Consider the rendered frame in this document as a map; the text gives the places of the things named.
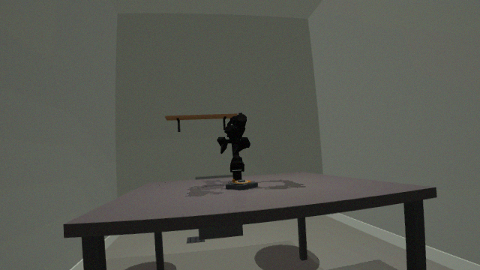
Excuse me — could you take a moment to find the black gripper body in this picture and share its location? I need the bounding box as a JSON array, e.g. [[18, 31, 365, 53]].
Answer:
[[217, 130, 251, 148]]

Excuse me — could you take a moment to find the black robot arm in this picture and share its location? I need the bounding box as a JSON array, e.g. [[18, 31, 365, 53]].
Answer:
[[224, 112, 247, 181]]

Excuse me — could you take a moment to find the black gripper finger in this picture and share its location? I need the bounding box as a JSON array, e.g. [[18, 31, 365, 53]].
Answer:
[[234, 140, 246, 155], [219, 140, 227, 154]]

